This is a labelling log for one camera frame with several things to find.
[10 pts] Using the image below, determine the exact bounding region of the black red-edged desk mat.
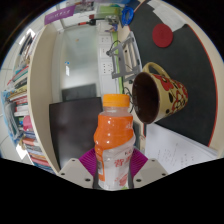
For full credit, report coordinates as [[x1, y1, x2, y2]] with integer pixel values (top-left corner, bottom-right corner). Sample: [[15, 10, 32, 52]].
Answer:
[[128, 3, 219, 148]]

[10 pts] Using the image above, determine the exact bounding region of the rectangular ceiling light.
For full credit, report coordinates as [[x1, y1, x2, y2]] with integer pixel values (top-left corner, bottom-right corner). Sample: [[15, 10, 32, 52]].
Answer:
[[19, 28, 37, 46]]

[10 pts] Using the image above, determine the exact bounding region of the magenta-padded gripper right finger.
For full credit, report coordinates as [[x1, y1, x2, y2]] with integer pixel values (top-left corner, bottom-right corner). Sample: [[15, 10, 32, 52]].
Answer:
[[128, 148, 169, 190]]

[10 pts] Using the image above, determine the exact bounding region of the white shelf with books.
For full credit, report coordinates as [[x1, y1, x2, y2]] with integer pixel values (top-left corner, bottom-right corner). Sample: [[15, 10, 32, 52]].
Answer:
[[1, 23, 63, 174]]

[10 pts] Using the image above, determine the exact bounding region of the yellow floral mug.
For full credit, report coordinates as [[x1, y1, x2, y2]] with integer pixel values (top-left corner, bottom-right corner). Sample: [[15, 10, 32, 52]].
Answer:
[[131, 61, 189, 125]]

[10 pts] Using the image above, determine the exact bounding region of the grey metal laptop stand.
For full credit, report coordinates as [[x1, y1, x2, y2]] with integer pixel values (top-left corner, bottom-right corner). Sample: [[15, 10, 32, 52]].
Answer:
[[107, 31, 144, 81]]

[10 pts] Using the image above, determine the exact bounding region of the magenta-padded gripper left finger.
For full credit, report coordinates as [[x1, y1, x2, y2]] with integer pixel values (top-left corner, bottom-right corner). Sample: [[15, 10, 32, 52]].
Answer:
[[58, 147, 100, 190]]

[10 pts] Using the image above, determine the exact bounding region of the white written paper sheet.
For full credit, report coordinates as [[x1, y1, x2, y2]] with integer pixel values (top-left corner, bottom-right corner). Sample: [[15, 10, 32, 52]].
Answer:
[[143, 123, 219, 174]]

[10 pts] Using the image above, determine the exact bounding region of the white paper napkin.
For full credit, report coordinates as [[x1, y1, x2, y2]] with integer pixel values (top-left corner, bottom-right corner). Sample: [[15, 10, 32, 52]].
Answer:
[[146, 0, 186, 33]]

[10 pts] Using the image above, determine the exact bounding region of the black computer monitor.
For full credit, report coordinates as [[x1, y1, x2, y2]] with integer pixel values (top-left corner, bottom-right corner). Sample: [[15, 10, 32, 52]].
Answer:
[[48, 97, 104, 169]]

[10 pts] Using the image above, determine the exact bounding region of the flat round red coaster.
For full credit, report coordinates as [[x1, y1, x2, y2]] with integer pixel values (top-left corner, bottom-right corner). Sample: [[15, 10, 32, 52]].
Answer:
[[152, 23, 174, 48]]

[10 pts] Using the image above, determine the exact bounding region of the orange drink bottle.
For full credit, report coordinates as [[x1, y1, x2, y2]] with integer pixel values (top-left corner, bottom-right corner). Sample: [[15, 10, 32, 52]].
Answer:
[[93, 93, 137, 191]]

